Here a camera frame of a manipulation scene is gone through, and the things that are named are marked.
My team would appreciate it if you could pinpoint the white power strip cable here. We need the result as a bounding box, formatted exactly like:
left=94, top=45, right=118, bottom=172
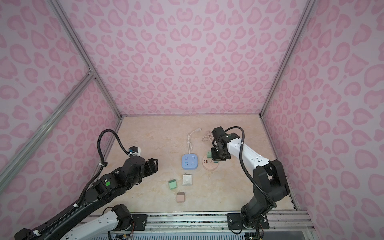
left=186, top=128, right=202, bottom=155

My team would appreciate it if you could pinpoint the pink round power strip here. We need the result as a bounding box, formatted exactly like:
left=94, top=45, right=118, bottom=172
left=202, top=156, right=219, bottom=171

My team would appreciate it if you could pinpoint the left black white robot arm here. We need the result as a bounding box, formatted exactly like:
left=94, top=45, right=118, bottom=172
left=15, top=129, right=159, bottom=240

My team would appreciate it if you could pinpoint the blue square power strip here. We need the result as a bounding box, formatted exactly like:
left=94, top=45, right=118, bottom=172
left=182, top=154, right=199, bottom=171

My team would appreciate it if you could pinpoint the light green plug adapter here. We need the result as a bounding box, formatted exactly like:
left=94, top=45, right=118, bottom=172
left=168, top=180, right=178, bottom=190

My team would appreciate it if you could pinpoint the diagonal aluminium frame bar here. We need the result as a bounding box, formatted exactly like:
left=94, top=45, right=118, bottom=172
left=1, top=71, right=95, bottom=193

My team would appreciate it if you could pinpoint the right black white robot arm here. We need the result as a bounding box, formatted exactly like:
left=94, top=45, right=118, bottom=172
left=211, top=126, right=290, bottom=230

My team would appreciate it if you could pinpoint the white square plug adapter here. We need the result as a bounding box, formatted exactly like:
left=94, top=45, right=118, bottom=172
left=182, top=174, right=193, bottom=186

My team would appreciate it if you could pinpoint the pink plug adapter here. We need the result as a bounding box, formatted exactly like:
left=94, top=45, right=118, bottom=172
left=176, top=192, right=185, bottom=203

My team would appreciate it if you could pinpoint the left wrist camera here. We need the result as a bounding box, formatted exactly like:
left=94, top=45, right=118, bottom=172
left=128, top=146, right=142, bottom=156

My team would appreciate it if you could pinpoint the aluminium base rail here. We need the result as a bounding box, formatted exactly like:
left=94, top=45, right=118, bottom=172
left=56, top=209, right=316, bottom=236

